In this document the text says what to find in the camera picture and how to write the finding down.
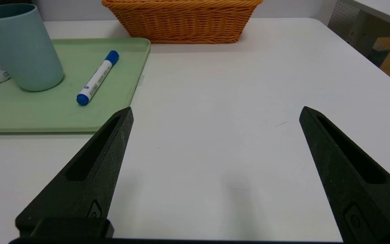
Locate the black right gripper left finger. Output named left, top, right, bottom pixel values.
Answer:
left=16, top=106, right=134, bottom=236

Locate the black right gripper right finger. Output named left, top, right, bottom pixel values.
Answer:
left=299, top=106, right=390, bottom=243

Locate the blue-grey plastic cup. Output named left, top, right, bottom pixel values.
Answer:
left=0, top=3, right=64, bottom=92

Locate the orange wicker basket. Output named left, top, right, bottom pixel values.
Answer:
left=102, top=0, right=263, bottom=44

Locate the light green plastic tray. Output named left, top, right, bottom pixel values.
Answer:
left=0, top=37, right=151, bottom=133

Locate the blue capped whiteboard marker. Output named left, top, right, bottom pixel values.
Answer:
left=77, top=50, right=120, bottom=106

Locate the perforated grey table panel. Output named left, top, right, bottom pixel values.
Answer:
left=327, top=0, right=362, bottom=46

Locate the white side table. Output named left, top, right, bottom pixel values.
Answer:
left=349, top=0, right=390, bottom=31

